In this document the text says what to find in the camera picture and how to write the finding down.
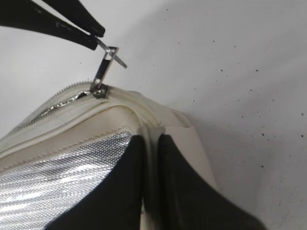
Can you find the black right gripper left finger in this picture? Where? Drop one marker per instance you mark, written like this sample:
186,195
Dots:
116,203

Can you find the cream insulated lunch bag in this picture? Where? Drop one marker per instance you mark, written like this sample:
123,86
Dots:
68,145

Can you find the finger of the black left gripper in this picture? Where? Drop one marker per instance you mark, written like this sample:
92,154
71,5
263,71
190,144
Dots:
37,19
72,10

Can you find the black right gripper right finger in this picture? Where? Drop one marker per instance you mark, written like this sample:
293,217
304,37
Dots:
185,201

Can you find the silver zipper pull with ring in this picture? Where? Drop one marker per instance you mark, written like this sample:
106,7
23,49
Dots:
98,89

